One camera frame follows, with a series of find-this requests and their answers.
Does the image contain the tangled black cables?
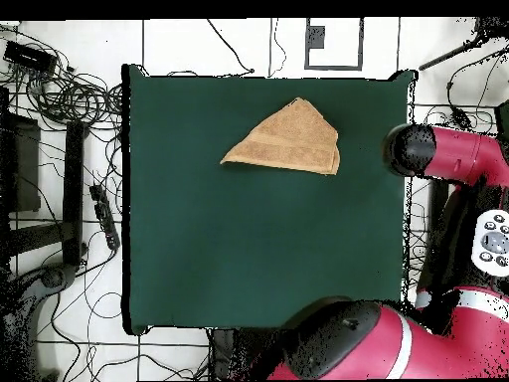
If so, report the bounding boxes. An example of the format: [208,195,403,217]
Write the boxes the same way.
[0,23,124,128]

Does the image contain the orange terry towel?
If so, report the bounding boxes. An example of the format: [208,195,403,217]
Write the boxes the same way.
[219,95,342,176]

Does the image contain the black power strip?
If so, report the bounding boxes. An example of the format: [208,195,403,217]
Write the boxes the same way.
[88,183,121,252]

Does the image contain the thin black cable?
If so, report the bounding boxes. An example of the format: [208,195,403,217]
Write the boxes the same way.
[205,17,256,77]

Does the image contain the grey square floor frame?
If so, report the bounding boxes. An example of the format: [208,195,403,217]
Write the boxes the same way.
[303,17,365,72]

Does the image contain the black power adapter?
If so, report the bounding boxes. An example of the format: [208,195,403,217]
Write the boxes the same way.
[449,105,473,129]

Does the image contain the dark green table cloth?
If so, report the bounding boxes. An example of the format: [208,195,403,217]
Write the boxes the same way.
[122,63,417,335]

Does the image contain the black camera stand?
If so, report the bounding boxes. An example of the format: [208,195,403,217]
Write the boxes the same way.
[0,262,79,381]

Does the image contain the black metal frame bar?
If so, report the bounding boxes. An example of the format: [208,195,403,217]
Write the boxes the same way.
[7,119,87,269]

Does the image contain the black electronics box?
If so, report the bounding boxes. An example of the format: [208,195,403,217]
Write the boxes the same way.
[2,39,60,78]

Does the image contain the dark grey square patch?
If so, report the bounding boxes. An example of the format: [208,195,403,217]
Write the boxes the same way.
[306,24,327,50]

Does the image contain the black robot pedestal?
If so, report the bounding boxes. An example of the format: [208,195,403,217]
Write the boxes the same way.
[208,327,287,381]

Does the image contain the black tripod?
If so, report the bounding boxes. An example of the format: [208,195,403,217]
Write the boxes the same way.
[418,16,509,72]

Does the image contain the black flat panel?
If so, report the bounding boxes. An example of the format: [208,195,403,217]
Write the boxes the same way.
[0,112,42,214]

